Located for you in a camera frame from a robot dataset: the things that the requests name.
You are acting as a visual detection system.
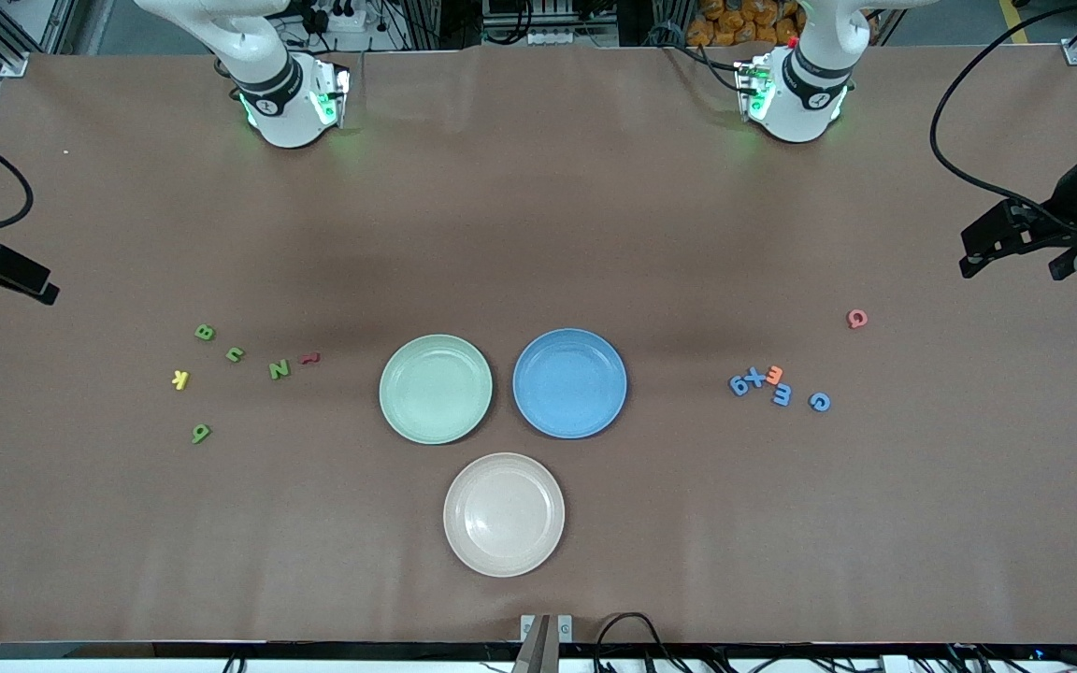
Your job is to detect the grey metal camera mount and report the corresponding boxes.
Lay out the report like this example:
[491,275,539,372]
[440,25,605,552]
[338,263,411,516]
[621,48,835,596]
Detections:
[512,612,575,673]

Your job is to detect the beige plate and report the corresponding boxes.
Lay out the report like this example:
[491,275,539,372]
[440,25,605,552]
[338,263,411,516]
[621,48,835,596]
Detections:
[443,452,566,579]

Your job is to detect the black cable bundle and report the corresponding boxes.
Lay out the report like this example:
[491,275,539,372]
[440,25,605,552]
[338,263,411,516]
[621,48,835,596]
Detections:
[481,0,535,46]

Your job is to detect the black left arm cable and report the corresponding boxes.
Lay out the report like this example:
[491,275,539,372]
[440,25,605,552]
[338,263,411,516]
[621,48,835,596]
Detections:
[929,0,1077,235]

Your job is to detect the light green plate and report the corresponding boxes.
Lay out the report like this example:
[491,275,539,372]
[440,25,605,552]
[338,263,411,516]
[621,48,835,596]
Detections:
[379,334,494,446]

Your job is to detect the white power strip with plugs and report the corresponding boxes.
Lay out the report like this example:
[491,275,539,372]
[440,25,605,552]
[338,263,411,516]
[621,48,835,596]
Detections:
[300,0,381,34]

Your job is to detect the blue plate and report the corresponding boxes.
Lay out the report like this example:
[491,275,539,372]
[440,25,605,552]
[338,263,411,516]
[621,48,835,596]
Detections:
[512,328,628,440]

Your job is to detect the black cable loop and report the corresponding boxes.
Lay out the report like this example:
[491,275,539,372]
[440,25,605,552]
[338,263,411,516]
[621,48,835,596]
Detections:
[592,612,666,673]

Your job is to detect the orange packets pile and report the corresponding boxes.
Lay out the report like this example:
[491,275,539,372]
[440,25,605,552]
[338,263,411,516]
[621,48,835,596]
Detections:
[686,0,806,48]

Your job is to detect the black floor cables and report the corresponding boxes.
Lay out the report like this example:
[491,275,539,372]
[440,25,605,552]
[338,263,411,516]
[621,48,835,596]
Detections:
[945,626,1077,673]

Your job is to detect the brown table cover sheet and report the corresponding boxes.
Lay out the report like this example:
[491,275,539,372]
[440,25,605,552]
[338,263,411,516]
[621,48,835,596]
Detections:
[0,45,1077,646]

